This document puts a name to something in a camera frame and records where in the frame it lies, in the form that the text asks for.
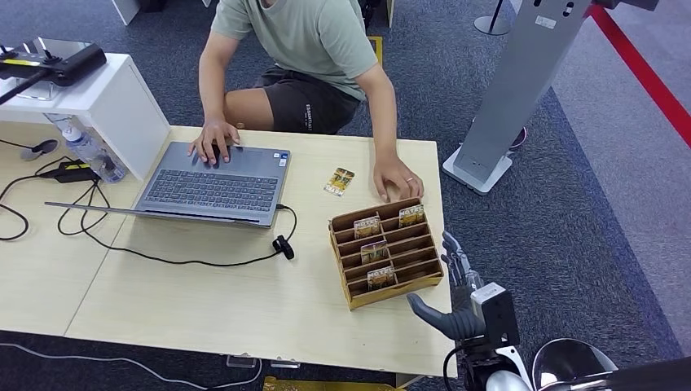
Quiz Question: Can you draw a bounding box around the yellow object under table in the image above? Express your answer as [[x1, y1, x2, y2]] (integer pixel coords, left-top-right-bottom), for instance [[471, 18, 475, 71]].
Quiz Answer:
[[262, 376, 407, 391]]

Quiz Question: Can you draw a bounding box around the dark round floor base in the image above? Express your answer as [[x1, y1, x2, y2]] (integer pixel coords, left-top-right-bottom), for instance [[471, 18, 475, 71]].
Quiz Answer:
[[507, 125, 529, 151]]

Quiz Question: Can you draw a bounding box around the grey open laptop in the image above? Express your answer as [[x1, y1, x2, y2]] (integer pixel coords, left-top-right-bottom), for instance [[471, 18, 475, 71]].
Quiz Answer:
[[44, 141, 292, 230]]

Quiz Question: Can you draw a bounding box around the black looped cable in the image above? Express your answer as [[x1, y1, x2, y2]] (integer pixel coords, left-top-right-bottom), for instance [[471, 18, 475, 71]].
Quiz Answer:
[[0, 156, 74, 243]]

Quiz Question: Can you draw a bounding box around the black cable clip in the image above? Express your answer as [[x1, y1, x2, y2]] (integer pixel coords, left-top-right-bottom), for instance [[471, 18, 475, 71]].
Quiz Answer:
[[271, 235, 297, 261]]

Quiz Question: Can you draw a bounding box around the grey barrier post head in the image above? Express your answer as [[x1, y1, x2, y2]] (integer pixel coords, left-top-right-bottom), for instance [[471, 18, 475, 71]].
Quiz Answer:
[[593, 0, 661, 13]]

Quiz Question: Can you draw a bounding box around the clear plastic water bottle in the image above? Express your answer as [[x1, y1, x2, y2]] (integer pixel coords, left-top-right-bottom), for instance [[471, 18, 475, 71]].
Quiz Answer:
[[44, 113, 127, 184]]

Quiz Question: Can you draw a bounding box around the white cabinet box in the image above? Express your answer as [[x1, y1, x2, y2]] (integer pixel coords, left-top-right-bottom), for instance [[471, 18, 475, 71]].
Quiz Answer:
[[0, 52, 172, 182]]

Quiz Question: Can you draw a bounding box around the grey kiosk stand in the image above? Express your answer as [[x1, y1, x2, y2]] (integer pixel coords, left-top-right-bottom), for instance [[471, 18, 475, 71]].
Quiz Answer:
[[442, 0, 593, 197]]

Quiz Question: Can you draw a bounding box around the wooden card holder box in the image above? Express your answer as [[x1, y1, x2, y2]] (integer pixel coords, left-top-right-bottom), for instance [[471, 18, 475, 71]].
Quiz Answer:
[[328, 197, 446, 312]]

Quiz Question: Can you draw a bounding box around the black power adapter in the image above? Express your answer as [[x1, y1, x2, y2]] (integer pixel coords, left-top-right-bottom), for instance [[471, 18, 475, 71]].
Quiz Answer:
[[38, 159, 102, 185]]

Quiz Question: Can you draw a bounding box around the white furniture panel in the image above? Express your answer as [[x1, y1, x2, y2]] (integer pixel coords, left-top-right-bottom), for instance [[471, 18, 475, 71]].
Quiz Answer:
[[110, 0, 143, 27]]

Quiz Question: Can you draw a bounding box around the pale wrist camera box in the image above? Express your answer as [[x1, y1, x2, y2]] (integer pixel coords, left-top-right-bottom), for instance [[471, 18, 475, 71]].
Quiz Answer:
[[470, 282, 522, 347]]

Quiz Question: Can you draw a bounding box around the red barrier belt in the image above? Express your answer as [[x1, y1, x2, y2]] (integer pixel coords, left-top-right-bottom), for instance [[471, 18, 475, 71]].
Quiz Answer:
[[587, 4, 691, 148]]

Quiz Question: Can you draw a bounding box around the black laptop power cable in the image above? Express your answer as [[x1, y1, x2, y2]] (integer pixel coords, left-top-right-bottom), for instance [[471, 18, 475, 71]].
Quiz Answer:
[[56, 180, 299, 270]]

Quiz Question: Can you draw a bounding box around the black stanchion post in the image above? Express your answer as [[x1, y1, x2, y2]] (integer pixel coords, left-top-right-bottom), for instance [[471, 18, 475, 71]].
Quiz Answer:
[[473, 0, 512, 37]]

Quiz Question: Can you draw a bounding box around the clear acrylic stand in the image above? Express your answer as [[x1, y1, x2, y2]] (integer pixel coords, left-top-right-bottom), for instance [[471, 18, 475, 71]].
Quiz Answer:
[[15, 36, 61, 102]]

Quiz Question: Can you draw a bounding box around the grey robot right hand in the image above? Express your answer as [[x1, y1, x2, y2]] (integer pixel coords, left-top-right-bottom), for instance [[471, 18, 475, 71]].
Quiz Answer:
[[406, 231, 487, 342]]

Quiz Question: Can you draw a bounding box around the black controller device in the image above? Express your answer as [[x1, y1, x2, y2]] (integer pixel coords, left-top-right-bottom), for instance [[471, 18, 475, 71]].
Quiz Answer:
[[0, 38, 108, 106]]

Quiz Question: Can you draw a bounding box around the person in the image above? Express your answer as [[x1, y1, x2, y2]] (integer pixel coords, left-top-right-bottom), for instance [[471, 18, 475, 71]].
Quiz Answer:
[[187, 0, 426, 204]]

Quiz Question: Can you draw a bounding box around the white floor cable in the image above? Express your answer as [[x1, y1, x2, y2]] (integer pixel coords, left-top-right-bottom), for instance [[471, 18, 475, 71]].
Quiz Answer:
[[0, 341, 265, 391]]

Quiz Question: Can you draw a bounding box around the person's right hand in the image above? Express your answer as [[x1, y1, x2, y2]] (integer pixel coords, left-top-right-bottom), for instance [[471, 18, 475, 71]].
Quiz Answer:
[[187, 119, 242, 167]]

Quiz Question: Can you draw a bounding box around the person's left hand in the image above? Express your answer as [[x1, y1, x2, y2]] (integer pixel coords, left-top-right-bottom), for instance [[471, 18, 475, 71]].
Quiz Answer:
[[372, 155, 425, 204]]

